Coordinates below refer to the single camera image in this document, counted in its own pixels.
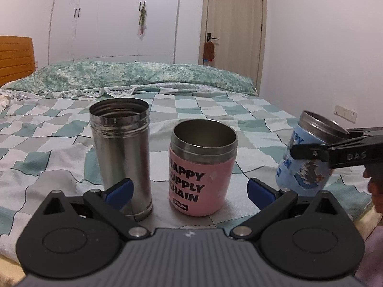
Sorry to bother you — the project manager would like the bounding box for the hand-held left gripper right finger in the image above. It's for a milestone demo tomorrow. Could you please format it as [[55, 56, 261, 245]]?
[[230, 178, 342, 241]]

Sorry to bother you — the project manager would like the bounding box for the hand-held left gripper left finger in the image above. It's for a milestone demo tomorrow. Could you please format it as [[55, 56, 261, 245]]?
[[40, 178, 151, 241]]

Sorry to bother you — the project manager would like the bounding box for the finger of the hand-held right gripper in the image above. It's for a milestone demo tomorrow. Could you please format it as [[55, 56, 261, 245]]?
[[291, 140, 331, 162], [348, 127, 383, 140]]

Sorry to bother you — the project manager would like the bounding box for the blue printed steel cup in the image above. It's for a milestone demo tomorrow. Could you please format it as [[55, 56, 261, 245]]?
[[275, 110, 350, 197]]

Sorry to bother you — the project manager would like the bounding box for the tall plain steel cup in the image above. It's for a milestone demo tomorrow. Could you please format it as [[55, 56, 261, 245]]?
[[89, 97, 154, 222]]

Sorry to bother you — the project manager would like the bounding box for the pink printed steel cup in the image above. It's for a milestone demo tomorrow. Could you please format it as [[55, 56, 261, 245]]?
[[168, 120, 238, 217]]

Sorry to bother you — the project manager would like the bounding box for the person's right hand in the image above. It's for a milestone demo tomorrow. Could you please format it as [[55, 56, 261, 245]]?
[[363, 165, 383, 214]]

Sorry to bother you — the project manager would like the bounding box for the white knitted cloth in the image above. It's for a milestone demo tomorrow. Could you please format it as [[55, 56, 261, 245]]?
[[0, 142, 373, 259]]

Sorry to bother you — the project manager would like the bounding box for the checked green bed sheet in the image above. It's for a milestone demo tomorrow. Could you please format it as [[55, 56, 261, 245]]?
[[0, 89, 373, 240]]

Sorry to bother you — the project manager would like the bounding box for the lavender cloth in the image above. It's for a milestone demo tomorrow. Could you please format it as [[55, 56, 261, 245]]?
[[355, 206, 383, 287]]

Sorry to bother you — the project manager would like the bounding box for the green floral quilt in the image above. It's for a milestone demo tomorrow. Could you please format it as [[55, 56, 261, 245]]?
[[1, 61, 258, 99]]

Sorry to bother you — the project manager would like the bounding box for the brown hanging pouch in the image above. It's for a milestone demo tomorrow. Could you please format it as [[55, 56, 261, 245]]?
[[203, 41, 216, 66]]

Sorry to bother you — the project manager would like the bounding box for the light wooden door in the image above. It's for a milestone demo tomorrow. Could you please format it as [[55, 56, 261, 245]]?
[[198, 0, 267, 89]]

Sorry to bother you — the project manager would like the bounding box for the wooden headboard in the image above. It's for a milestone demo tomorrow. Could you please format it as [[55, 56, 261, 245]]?
[[0, 36, 36, 88]]

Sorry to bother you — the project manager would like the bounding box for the white wardrobe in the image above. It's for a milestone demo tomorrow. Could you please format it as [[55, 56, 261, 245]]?
[[48, 0, 183, 65]]

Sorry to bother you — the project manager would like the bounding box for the hanging dried plant ornament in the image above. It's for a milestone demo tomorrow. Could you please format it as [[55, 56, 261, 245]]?
[[138, 2, 148, 39]]

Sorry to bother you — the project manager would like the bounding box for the white wall socket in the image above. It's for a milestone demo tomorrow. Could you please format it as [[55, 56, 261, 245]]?
[[334, 105, 358, 123]]

